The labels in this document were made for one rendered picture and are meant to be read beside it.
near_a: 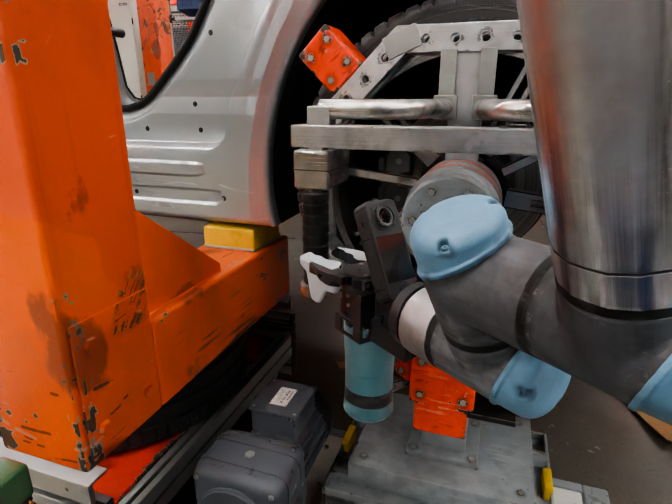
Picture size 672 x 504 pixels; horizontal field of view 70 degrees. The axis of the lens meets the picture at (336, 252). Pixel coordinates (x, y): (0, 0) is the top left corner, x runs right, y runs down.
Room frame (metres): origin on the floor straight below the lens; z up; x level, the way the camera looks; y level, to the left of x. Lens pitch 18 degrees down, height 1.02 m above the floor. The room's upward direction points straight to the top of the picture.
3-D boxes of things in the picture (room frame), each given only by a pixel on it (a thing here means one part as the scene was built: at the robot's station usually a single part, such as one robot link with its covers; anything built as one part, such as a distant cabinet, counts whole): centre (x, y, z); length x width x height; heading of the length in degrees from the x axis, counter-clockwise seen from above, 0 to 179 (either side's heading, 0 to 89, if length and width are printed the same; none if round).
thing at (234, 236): (1.11, 0.23, 0.71); 0.14 x 0.14 x 0.05; 71
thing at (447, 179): (0.73, -0.19, 0.85); 0.21 x 0.14 x 0.14; 161
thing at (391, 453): (0.96, -0.26, 0.32); 0.40 x 0.30 x 0.28; 71
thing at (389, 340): (0.51, -0.06, 0.78); 0.12 x 0.08 x 0.09; 34
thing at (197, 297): (0.95, 0.28, 0.69); 0.52 x 0.17 x 0.35; 161
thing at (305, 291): (0.63, 0.03, 0.83); 0.04 x 0.04 x 0.16
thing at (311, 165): (0.66, 0.02, 0.93); 0.09 x 0.05 x 0.05; 161
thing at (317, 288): (0.58, 0.03, 0.79); 0.09 x 0.03 x 0.06; 45
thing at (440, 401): (0.83, -0.22, 0.48); 0.16 x 0.12 x 0.17; 161
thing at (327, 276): (0.55, 0.00, 0.81); 0.09 x 0.05 x 0.02; 45
